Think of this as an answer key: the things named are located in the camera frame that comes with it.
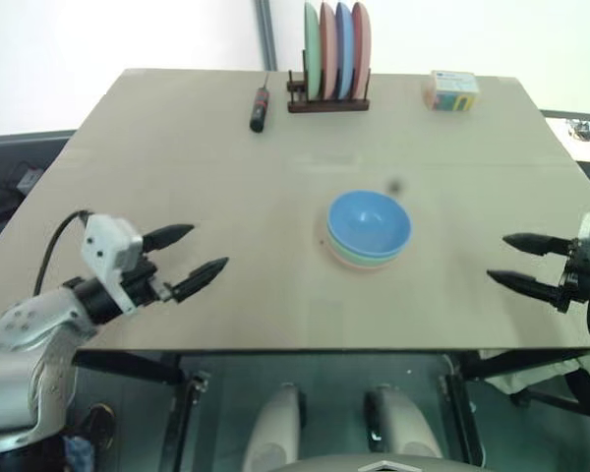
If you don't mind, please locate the grey rounded left robot leg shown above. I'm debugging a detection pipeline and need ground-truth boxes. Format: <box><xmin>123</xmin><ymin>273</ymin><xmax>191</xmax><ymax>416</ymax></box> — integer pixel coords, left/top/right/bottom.
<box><xmin>240</xmin><ymin>382</ymin><xmax>309</xmax><ymax>472</ymax></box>

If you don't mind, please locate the blue bowl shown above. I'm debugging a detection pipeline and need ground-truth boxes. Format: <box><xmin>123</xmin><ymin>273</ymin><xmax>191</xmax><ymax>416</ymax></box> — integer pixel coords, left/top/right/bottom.
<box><xmin>326</xmin><ymin>190</ymin><xmax>413</xmax><ymax>259</ymax></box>

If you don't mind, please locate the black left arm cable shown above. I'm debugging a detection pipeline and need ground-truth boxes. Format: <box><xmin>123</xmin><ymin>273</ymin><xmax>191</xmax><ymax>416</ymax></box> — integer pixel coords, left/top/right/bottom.
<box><xmin>35</xmin><ymin>210</ymin><xmax>92</xmax><ymax>297</ymax></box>

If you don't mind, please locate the green plate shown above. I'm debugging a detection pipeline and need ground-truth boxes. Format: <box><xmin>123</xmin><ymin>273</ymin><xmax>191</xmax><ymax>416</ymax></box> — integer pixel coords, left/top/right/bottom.
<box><xmin>303</xmin><ymin>1</ymin><xmax>323</xmax><ymax>100</ymax></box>

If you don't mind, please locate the pink plate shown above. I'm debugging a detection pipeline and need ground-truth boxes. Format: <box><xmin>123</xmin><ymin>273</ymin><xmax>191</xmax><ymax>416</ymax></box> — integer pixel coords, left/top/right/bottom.
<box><xmin>318</xmin><ymin>1</ymin><xmax>339</xmax><ymax>99</ymax></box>

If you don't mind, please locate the white cloth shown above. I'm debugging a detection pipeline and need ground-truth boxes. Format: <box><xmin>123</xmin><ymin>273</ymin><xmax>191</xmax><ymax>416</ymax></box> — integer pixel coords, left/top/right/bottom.
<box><xmin>479</xmin><ymin>346</ymin><xmax>590</xmax><ymax>397</ymax></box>

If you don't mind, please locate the grey rounded right robot leg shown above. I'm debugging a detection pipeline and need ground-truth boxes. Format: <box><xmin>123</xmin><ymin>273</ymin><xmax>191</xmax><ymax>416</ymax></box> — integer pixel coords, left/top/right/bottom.
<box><xmin>362</xmin><ymin>384</ymin><xmax>444</xmax><ymax>472</ymax></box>

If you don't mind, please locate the green bowl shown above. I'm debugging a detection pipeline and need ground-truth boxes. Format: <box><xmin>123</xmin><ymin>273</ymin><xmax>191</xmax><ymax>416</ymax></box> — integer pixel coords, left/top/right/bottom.
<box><xmin>325</xmin><ymin>229</ymin><xmax>408</xmax><ymax>266</ymax></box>

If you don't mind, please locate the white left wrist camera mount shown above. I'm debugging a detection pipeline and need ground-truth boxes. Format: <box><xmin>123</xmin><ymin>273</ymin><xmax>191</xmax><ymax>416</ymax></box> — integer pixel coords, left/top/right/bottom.
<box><xmin>80</xmin><ymin>212</ymin><xmax>145</xmax><ymax>314</ymax></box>

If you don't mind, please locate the pink bowl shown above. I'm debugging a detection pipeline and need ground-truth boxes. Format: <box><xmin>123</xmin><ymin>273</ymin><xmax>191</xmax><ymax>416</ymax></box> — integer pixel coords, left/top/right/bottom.
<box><xmin>323</xmin><ymin>234</ymin><xmax>405</xmax><ymax>271</ymax></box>

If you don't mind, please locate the blue plate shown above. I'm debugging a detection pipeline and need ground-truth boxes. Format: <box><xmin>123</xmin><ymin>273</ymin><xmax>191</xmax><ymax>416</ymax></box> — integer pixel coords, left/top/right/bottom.
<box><xmin>334</xmin><ymin>1</ymin><xmax>356</xmax><ymax>99</ymax></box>

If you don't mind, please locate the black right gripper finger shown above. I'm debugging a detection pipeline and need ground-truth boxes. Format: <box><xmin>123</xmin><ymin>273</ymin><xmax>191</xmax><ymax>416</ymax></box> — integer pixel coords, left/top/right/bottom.
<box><xmin>486</xmin><ymin>268</ymin><xmax>569</xmax><ymax>313</ymax></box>
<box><xmin>501</xmin><ymin>232</ymin><xmax>572</xmax><ymax>257</ymax></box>

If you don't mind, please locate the grey rounded robot leg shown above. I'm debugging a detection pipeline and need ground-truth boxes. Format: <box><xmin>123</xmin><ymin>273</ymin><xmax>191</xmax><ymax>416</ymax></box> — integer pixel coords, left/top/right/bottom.
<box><xmin>240</xmin><ymin>382</ymin><xmax>309</xmax><ymax>472</ymax></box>
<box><xmin>362</xmin><ymin>384</ymin><xmax>444</xmax><ymax>472</ymax></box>

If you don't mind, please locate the grey metal pole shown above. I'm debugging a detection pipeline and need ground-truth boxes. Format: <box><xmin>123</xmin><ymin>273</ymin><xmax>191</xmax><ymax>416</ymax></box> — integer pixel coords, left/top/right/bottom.
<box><xmin>253</xmin><ymin>0</ymin><xmax>280</xmax><ymax>72</ymax></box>

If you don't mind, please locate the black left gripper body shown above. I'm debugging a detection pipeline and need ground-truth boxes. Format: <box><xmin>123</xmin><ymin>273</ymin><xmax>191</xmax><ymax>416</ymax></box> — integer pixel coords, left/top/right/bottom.
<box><xmin>119</xmin><ymin>255</ymin><xmax>178</xmax><ymax>309</ymax></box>

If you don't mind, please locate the dark wooden plate rack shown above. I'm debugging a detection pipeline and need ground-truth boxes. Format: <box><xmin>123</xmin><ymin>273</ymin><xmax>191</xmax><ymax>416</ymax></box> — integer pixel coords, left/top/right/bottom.
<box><xmin>286</xmin><ymin>48</ymin><xmax>372</xmax><ymax>115</ymax></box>

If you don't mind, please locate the black table frame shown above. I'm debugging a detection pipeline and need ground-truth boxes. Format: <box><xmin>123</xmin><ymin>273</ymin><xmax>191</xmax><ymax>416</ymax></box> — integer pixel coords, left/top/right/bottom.
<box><xmin>72</xmin><ymin>348</ymin><xmax>590</xmax><ymax>472</ymax></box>

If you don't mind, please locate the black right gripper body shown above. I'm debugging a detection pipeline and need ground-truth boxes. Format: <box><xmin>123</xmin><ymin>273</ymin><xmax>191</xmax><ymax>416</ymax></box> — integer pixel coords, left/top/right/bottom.
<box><xmin>558</xmin><ymin>238</ymin><xmax>590</xmax><ymax>304</ymax></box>

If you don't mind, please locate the white side table with cables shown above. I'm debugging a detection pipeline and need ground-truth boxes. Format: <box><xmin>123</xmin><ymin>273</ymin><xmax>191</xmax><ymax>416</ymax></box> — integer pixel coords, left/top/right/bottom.
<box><xmin>542</xmin><ymin>113</ymin><xmax>590</xmax><ymax>164</ymax></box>

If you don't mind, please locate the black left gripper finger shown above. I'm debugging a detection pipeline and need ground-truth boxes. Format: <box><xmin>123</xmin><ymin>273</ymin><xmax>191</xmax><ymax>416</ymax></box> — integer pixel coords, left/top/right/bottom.
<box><xmin>141</xmin><ymin>223</ymin><xmax>197</xmax><ymax>253</ymax></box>
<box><xmin>171</xmin><ymin>257</ymin><xmax>230</xmax><ymax>303</ymax></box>

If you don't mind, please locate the colourful small carton box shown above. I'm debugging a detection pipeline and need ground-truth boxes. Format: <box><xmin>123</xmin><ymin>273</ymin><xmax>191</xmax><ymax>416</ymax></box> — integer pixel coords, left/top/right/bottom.
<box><xmin>423</xmin><ymin>69</ymin><xmax>482</xmax><ymax>114</ymax></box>

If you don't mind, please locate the red plate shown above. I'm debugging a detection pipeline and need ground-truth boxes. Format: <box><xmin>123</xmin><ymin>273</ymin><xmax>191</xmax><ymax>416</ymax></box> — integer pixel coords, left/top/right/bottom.
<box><xmin>351</xmin><ymin>1</ymin><xmax>373</xmax><ymax>97</ymax></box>

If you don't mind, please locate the grey robot torso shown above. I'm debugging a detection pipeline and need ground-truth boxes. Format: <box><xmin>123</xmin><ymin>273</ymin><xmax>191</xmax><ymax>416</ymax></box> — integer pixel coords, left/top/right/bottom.
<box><xmin>273</xmin><ymin>453</ymin><xmax>476</xmax><ymax>472</ymax></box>

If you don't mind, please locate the black red screwdriver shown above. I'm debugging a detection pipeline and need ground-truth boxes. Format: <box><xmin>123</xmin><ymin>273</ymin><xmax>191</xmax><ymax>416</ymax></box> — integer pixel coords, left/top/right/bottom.
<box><xmin>248</xmin><ymin>70</ymin><xmax>272</xmax><ymax>134</ymax></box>

